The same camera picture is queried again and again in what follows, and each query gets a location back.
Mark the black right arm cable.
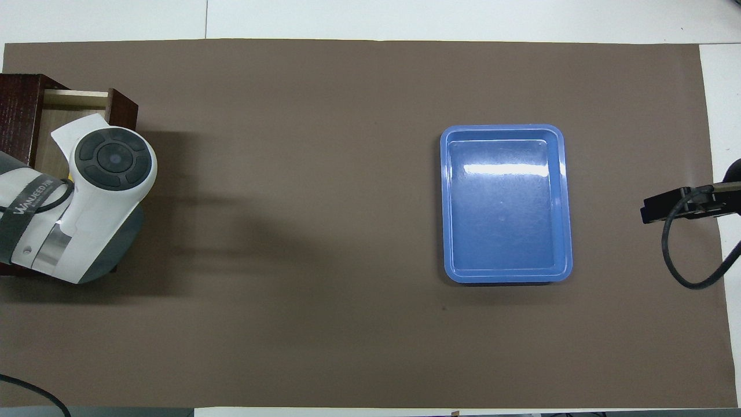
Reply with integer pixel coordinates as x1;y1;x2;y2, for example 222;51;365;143
661;181;741;290

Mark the brown table mat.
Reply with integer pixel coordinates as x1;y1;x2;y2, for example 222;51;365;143
0;39;737;409

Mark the wooden drawer with white handle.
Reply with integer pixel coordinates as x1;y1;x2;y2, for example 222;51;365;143
28;88;139;274

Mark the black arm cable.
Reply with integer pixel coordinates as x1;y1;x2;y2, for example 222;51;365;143
0;178;76;417
661;181;741;290

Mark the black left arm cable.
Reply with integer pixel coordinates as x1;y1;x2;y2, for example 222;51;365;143
0;178;76;417

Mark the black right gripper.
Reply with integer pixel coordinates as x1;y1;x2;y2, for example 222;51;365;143
640;185;741;224

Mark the blue plastic tray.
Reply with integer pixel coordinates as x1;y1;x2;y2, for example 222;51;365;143
439;123;574;284

